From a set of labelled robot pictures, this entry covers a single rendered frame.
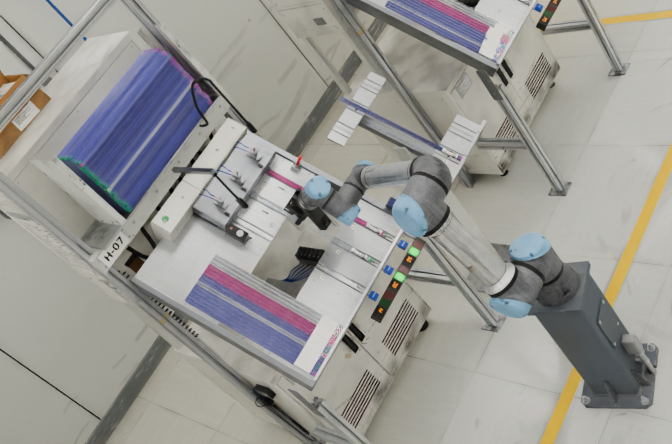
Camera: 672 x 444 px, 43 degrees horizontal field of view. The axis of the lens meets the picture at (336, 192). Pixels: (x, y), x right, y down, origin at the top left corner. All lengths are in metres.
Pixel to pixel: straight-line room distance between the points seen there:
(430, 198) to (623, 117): 1.82
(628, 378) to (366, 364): 1.02
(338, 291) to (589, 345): 0.84
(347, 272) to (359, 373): 0.60
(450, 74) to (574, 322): 1.41
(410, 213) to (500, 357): 1.23
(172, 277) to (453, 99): 1.49
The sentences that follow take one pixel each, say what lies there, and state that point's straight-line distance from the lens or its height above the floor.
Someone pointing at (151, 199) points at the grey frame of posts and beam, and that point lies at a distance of 2.94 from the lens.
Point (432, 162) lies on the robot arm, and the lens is 2.44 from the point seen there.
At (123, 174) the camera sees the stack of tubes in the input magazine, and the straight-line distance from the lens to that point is 2.86.
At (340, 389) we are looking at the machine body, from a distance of 3.37.
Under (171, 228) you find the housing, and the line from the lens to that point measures 2.94.
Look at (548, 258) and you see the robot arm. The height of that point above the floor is 0.73.
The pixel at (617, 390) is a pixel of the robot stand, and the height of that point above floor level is 0.05.
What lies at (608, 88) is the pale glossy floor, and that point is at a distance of 4.25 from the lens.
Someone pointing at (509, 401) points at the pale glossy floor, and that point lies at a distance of 3.34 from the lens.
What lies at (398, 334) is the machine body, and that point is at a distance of 3.55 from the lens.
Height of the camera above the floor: 2.58
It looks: 33 degrees down
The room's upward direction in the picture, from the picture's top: 41 degrees counter-clockwise
